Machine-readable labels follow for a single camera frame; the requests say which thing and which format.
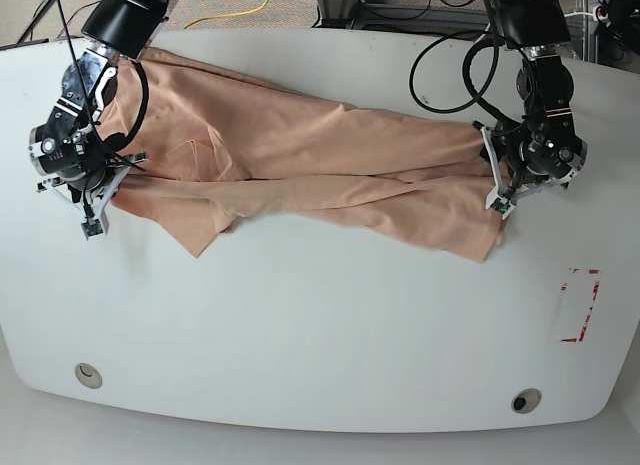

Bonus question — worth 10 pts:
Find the red tape rectangle marking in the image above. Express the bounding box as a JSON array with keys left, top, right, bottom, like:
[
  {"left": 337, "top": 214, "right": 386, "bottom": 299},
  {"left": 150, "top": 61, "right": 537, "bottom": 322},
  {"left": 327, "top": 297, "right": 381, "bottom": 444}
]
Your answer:
[{"left": 554, "top": 268, "right": 602, "bottom": 343}]

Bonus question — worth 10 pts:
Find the yellow cable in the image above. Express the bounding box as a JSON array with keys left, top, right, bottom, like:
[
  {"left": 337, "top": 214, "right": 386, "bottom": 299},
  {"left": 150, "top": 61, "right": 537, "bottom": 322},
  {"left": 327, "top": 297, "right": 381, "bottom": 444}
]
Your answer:
[{"left": 183, "top": 0, "right": 274, "bottom": 30}]

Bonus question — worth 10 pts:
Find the peach t-shirt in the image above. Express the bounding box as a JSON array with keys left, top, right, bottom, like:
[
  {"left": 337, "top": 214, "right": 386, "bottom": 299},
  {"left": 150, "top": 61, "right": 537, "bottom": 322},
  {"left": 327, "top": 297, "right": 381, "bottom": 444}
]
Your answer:
[{"left": 113, "top": 49, "right": 504, "bottom": 262}]

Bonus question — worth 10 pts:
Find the right table grommet hole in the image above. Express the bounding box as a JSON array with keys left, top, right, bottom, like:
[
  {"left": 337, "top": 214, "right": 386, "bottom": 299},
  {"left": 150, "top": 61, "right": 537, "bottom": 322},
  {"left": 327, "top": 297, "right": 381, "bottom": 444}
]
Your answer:
[{"left": 511, "top": 388, "right": 542, "bottom": 414}]

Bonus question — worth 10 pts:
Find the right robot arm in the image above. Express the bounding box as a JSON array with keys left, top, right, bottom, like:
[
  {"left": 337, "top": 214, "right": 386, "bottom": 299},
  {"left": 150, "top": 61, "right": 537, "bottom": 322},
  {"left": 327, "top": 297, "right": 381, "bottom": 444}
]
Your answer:
[{"left": 28, "top": 0, "right": 179, "bottom": 238}]

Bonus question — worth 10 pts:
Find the left table grommet hole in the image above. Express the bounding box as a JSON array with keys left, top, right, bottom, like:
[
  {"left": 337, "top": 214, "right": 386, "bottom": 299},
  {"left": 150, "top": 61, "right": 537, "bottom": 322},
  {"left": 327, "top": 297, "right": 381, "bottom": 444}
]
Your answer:
[{"left": 74, "top": 363, "right": 103, "bottom": 390}]

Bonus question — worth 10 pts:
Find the black floor cable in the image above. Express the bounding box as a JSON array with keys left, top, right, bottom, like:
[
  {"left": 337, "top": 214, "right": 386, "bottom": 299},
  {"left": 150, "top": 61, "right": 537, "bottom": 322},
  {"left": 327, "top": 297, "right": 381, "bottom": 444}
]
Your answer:
[{"left": 14, "top": 0, "right": 96, "bottom": 44}]

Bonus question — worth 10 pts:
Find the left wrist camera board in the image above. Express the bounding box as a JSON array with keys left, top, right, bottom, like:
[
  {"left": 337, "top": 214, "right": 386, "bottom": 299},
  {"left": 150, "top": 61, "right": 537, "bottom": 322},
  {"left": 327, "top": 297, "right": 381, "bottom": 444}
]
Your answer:
[{"left": 485, "top": 195, "right": 515, "bottom": 220}]

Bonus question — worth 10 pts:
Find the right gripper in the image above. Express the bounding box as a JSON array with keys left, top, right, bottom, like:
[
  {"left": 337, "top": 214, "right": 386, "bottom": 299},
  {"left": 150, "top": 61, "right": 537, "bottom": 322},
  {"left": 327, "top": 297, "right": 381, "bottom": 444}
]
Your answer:
[{"left": 34, "top": 150, "right": 147, "bottom": 225}]

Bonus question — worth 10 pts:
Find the aluminium frame stand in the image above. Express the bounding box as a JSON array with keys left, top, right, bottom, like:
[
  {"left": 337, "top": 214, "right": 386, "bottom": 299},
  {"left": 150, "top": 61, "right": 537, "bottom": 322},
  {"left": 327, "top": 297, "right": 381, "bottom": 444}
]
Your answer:
[{"left": 319, "top": 0, "right": 551, "bottom": 36}]

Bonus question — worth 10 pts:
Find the table grommet hole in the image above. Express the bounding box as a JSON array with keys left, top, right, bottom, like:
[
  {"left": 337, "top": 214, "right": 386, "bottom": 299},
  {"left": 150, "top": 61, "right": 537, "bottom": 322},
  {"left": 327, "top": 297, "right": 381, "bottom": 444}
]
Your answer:
[
  {"left": 74, "top": 363, "right": 103, "bottom": 390},
  {"left": 511, "top": 388, "right": 542, "bottom": 414}
]

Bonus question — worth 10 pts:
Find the white cable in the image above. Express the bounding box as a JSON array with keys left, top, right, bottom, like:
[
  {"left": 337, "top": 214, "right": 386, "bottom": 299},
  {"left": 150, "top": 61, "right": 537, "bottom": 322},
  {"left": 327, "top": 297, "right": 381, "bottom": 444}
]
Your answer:
[{"left": 474, "top": 9, "right": 501, "bottom": 42}]

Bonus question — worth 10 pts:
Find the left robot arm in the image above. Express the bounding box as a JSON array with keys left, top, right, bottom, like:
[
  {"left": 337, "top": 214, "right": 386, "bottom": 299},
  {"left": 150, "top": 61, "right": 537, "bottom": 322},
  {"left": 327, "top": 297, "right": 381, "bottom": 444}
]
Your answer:
[{"left": 450, "top": 0, "right": 588, "bottom": 218}]

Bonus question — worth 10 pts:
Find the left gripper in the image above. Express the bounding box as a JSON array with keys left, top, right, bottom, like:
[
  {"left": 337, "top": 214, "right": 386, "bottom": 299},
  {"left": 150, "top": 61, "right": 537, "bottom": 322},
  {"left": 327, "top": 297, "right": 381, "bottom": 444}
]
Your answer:
[{"left": 473, "top": 121, "right": 570, "bottom": 205}]

